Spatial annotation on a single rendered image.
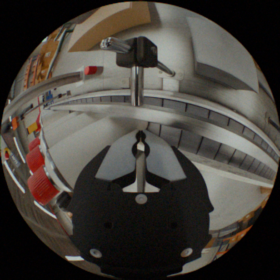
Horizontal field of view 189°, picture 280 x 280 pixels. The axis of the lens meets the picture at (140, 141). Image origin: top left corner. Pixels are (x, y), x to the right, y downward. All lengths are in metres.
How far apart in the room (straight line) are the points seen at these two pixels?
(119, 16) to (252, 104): 0.34
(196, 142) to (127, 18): 0.32
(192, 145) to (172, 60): 0.17
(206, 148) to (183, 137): 0.05
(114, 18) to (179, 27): 0.15
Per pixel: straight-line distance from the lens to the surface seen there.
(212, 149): 0.18
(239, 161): 0.22
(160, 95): 0.16
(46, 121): 0.47
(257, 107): 0.27
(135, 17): 0.28
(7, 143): 0.53
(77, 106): 0.18
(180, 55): 0.22
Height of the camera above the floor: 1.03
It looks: 47 degrees down
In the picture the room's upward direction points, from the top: 133 degrees counter-clockwise
